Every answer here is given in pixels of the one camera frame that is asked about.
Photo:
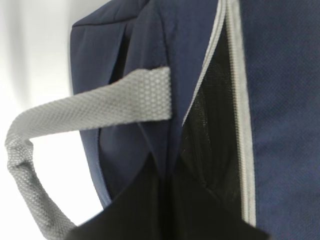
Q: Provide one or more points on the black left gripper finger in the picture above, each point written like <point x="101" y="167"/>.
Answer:
<point x="176" y="208"/>

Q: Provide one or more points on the navy blue lunch bag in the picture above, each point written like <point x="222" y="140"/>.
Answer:
<point x="229" y="87"/>

